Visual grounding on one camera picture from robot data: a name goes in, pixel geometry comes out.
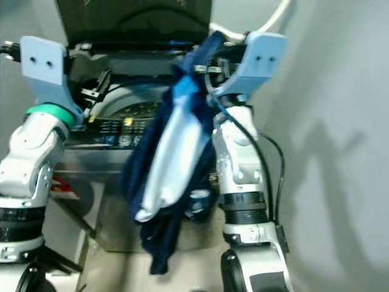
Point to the red and white pack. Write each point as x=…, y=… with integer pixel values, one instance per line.
x=64, y=188

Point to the silver washing machine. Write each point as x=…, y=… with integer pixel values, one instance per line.
x=103, y=182

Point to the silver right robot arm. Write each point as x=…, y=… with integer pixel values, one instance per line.
x=237, y=158

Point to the light blue right wrist camera mount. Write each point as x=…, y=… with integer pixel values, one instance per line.
x=261, y=61

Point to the light blue left wrist camera mount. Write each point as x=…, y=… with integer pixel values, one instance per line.
x=44, y=67

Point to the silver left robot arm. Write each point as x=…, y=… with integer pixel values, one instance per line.
x=30, y=164

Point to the dark washing machine lid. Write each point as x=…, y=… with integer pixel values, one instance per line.
x=134, y=21

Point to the navy and light blue jacket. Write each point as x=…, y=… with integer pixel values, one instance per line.
x=173, y=146

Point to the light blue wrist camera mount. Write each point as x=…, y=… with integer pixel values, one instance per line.
x=44, y=67
x=261, y=61

